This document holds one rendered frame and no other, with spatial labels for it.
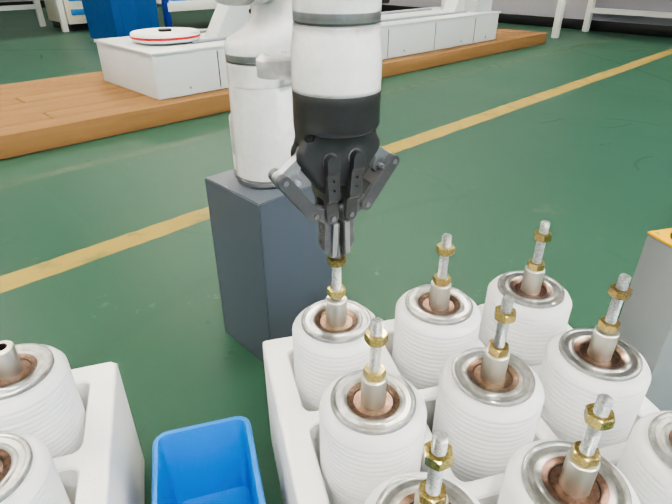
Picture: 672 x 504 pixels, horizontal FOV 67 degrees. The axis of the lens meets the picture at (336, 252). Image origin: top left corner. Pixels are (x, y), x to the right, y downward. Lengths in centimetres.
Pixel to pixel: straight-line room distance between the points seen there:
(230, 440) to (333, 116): 41
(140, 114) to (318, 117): 181
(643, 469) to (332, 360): 28
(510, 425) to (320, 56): 35
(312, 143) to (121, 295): 75
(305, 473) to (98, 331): 62
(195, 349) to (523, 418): 60
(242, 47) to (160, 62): 161
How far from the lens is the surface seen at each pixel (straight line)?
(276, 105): 72
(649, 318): 72
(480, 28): 398
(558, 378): 56
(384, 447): 45
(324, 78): 41
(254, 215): 72
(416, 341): 57
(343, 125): 42
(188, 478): 70
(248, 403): 83
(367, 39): 42
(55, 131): 211
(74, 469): 57
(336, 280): 52
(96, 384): 64
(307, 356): 54
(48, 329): 108
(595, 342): 56
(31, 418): 56
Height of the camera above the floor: 59
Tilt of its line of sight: 30 degrees down
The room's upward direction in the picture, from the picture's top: straight up
